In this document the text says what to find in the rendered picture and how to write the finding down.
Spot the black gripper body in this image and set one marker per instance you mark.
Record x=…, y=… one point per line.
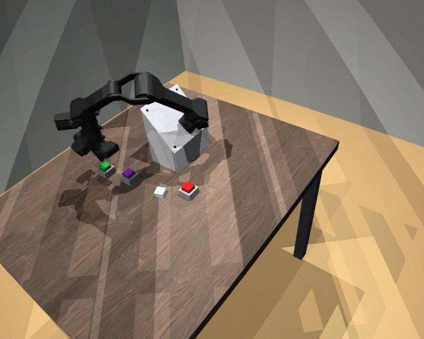
x=104, y=148

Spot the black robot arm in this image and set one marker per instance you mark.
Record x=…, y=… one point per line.
x=148, y=89

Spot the red button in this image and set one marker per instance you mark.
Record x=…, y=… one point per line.
x=188, y=191

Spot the green button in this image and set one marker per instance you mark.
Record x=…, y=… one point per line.
x=105, y=170

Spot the purple button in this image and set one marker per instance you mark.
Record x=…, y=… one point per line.
x=129, y=177

